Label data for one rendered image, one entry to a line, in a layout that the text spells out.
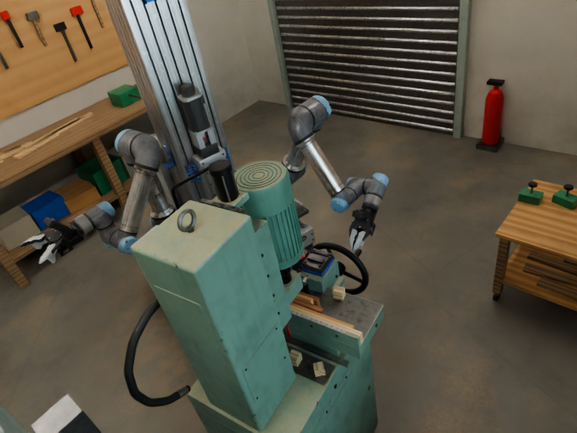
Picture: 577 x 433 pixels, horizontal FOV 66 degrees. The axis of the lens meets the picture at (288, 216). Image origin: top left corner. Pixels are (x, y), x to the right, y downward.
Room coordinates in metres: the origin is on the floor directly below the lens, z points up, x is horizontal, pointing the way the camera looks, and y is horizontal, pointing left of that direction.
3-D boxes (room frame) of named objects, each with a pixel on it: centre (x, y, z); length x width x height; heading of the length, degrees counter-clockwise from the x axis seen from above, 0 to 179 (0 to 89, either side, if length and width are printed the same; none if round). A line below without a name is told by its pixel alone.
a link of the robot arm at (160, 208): (1.76, 0.57, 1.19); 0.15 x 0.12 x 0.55; 42
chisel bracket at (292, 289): (1.11, 0.07, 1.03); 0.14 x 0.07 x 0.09; 140
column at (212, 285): (0.90, 0.24, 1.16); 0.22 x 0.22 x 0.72; 50
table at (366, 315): (1.21, 0.00, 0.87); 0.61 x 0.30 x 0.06; 50
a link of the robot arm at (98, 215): (1.58, 0.76, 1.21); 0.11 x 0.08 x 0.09; 132
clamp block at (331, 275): (1.28, -0.06, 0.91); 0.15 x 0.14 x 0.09; 50
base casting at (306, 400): (1.03, 0.14, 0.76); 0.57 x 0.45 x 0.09; 140
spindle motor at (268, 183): (1.12, 0.06, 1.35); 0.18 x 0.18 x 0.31
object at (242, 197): (1.02, 0.15, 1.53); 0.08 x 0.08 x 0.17; 50
